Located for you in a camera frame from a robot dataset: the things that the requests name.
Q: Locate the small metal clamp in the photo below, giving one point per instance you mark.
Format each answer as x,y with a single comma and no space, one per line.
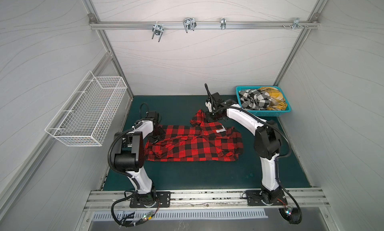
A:
223,24

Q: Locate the horizontal aluminium rail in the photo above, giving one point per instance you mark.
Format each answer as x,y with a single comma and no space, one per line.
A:
201,25

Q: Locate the metal U-bolt clamp left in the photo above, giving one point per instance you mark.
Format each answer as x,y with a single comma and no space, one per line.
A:
158,31

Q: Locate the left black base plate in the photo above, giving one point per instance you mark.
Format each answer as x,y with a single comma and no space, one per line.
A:
163,199

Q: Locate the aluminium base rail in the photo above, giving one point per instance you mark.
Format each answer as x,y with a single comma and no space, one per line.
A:
207,199

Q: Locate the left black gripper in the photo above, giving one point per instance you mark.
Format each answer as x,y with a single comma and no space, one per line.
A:
162,132

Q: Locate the teal plastic basket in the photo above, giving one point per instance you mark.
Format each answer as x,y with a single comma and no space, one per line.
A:
264,113

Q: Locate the metal u-bolt clamp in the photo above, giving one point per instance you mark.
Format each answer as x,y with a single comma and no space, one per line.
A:
158,31
189,24

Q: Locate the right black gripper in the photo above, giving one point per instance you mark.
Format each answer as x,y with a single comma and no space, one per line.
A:
210,114

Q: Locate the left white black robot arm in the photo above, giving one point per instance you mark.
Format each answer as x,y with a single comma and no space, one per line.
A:
126,155

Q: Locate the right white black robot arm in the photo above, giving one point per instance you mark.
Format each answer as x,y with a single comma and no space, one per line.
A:
269,142

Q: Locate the metal U-bolt clamp middle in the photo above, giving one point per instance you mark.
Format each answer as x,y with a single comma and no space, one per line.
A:
189,24

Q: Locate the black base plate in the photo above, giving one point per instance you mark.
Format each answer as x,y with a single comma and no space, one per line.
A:
253,198
163,199

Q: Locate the red black plaid shirt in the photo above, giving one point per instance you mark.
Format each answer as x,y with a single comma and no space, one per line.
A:
201,141

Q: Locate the white wire basket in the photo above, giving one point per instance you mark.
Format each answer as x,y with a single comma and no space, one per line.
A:
85,118

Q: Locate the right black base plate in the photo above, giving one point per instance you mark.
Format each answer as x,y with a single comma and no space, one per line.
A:
253,198

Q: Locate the black white checked shirt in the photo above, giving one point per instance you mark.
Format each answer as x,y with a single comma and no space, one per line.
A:
253,99

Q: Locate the yellow plaid shirt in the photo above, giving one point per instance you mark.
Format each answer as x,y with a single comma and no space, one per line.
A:
278,102

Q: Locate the metal bracket with bolts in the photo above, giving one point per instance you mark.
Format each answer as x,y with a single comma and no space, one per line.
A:
296,24

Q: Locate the white vent strip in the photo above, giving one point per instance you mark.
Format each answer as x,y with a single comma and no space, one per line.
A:
165,215

